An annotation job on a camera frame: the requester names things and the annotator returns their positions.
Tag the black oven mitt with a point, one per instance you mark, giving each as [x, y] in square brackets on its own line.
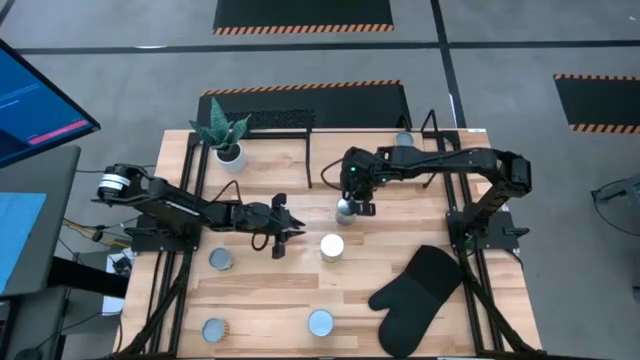
[415, 300]

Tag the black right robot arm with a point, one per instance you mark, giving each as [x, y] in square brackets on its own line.
[450, 160]

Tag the black hazard striped floor mat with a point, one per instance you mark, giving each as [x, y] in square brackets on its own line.
[350, 107]
[300, 12]
[600, 102]

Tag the green snake plant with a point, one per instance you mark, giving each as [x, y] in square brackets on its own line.
[220, 125]

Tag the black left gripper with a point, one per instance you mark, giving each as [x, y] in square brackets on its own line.
[255, 217]

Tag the grey monitor with blue screen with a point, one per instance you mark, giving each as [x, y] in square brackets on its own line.
[30, 225]

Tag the white plant pot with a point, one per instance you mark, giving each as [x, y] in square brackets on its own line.
[232, 161]

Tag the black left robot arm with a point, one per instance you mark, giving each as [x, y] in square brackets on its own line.
[165, 200]

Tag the tall carrots can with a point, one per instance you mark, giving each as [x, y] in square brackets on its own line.
[332, 246]

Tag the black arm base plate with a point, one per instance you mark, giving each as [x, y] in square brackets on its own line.
[150, 242]
[500, 230]

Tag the tall blue peas can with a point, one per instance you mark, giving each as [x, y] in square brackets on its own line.
[320, 322]

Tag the black monitor with blue screen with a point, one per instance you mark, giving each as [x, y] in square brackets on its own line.
[35, 110]

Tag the salmon box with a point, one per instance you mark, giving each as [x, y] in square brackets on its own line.
[404, 138]

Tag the black aluminium rig frame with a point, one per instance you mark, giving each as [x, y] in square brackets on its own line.
[186, 170]

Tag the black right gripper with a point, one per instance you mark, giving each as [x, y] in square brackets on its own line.
[360, 172]

